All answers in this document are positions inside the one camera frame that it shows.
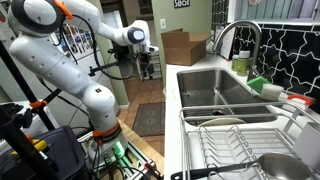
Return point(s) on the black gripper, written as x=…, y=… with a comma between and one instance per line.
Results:
x=145, y=59

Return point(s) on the round patterned ceramic plate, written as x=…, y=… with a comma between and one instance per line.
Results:
x=221, y=122

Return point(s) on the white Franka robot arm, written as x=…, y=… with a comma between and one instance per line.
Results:
x=50, y=63

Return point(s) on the stainless steel sink basin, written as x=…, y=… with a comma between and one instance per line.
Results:
x=203, y=83

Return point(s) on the brown cardboard box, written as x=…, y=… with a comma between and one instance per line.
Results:
x=181, y=50

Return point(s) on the white refrigerator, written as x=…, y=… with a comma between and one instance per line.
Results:
x=101, y=85

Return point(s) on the patterned floor rug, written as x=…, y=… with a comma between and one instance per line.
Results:
x=149, y=118

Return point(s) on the printed photo collage sheet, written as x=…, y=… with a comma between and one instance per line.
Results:
x=78, y=40

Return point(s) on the white standing card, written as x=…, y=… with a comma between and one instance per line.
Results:
x=227, y=45

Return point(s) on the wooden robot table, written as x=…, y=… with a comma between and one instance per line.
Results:
x=146, y=146

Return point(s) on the short green soap bottle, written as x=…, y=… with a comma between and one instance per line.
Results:
x=235, y=63

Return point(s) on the tall green soap bottle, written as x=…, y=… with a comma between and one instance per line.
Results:
x=243, y=65

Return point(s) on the curved steel kitchen faucet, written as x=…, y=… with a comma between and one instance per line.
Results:
x=257, y=40

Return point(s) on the green sponge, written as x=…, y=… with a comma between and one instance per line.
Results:
x=257, y=84

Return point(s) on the dark plastic storage bin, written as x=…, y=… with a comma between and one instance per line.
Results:
x=63, y=150

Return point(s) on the black tripod pole orange clamp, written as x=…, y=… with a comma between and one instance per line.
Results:
x=20, y=83

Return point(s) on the kitchen window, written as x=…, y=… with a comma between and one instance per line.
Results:
x=273, y=8

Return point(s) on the white utensil holder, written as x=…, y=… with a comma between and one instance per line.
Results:
x=308, y=143

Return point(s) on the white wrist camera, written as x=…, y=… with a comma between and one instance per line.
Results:
x=151, y=49

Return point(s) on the black framed wall picture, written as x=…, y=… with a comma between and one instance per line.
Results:
x=181, y=3

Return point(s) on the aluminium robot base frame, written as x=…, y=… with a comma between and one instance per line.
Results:
x=133, y=166

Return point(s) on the black camera stand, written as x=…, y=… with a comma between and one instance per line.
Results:
x=20, y=146

